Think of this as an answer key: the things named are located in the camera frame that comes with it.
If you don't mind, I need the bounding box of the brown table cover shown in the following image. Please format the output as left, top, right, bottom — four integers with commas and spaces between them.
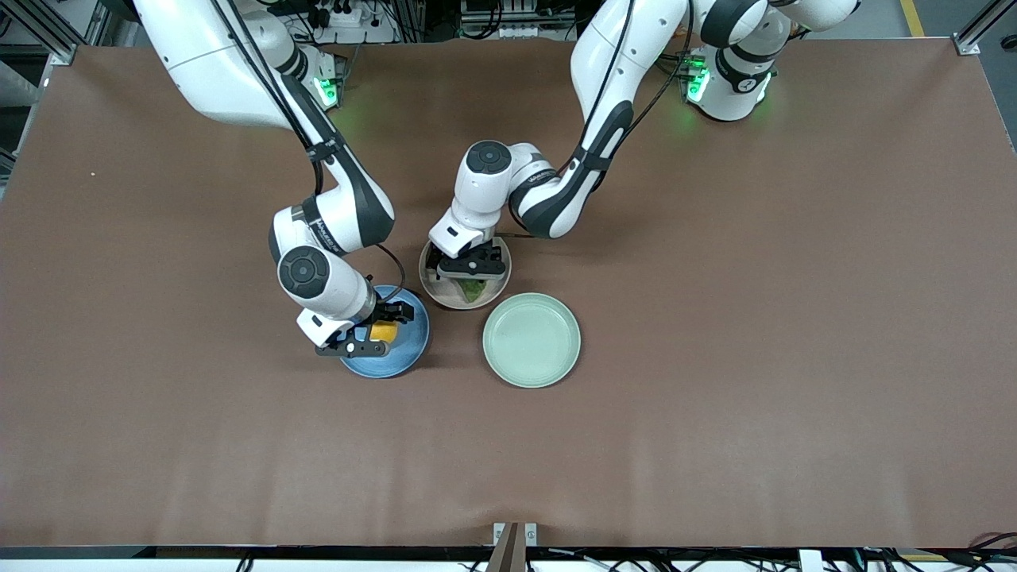
0, 40, 1017, 551

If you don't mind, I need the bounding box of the aluminium frame profile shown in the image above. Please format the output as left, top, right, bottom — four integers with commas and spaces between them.
0, 0, 108, 66
953, 0, 1017, 56

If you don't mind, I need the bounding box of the beige plate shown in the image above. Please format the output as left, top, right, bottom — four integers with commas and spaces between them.
418, 235, 513, 311

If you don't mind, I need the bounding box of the white power strip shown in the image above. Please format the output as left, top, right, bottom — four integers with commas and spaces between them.
316, 4, 364, 29

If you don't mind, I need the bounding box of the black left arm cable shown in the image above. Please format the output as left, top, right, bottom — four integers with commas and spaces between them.
508, 0, 700, 239

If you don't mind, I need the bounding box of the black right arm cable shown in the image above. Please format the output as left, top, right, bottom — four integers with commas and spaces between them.
208, 0, 408, 309

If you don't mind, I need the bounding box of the blue plate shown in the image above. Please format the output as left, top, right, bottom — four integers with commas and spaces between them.
338, 284, 431, 379

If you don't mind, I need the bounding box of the white control equipment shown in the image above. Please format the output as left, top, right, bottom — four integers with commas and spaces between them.
459, 0, 577, 41

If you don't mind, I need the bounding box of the light green plate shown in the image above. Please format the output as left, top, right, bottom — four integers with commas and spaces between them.
482, 292, 582, 389

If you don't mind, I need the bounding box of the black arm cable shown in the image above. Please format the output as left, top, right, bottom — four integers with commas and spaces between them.
208, 0, 408, 309
508, 0, 700, 239

